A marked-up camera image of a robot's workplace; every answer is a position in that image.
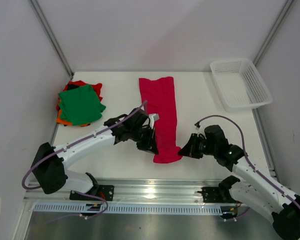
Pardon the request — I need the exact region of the red folded t shirt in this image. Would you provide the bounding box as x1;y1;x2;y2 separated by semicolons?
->
63;80;106;112

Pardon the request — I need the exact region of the white slotted cable duct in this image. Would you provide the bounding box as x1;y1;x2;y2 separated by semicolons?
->
33;202;222;216

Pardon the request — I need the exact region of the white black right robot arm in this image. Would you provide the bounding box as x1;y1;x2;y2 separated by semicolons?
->
178;125;300;240

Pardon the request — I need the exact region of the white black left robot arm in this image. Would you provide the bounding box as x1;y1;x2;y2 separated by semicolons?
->
31;108;160;200

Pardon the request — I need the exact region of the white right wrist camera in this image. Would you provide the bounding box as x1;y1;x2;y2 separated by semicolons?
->
194;121;201;130

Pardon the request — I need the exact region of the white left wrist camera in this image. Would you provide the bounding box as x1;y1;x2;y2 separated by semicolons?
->
148;113;160;129

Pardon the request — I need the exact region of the aluminium corner post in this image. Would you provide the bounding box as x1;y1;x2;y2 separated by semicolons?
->
253;0;298;68
28;0;74;78

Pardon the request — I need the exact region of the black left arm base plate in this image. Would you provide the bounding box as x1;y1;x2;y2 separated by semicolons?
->
69;185;115;202

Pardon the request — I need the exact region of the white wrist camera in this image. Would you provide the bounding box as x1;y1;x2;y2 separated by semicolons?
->
194;121;201;130
148;113;160;129

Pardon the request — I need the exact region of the green folded t shirt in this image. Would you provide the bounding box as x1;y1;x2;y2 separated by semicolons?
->
57;84;106;126

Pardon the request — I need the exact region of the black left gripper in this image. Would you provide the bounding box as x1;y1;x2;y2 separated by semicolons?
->
130;126;159;155

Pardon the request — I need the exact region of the aluminium front rail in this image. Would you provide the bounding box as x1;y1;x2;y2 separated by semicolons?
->
23;177;291;206

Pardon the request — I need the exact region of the crimson t shirt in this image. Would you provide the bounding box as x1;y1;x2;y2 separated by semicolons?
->
139;76;182;164

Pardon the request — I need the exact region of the white plastic basket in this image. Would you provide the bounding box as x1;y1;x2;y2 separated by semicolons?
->
210;58;273;112

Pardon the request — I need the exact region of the left aluminium corner post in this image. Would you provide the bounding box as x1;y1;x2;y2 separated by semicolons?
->
28;0;74;78

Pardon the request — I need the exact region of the right aluminium corner post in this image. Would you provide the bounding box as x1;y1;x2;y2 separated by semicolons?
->
253;0;298;68

